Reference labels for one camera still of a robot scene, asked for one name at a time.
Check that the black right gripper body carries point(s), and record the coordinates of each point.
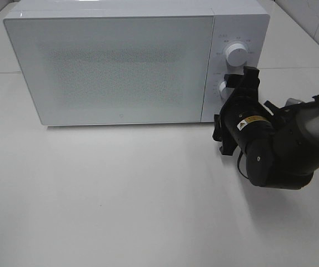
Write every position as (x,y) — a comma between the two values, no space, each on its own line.
(243,122)

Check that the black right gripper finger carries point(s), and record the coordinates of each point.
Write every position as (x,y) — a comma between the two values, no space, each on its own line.
(250,81)
(233,80)

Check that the white round knob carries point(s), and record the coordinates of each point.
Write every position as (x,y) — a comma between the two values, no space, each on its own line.
(222,90)
(236,54)

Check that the white microwave door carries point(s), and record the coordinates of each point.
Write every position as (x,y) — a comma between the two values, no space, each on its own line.
(99,71)

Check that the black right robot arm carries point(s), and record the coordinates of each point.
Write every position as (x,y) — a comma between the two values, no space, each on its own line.
(280,144)

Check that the white microwave oven body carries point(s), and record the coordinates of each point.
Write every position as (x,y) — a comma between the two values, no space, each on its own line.
(233,21)

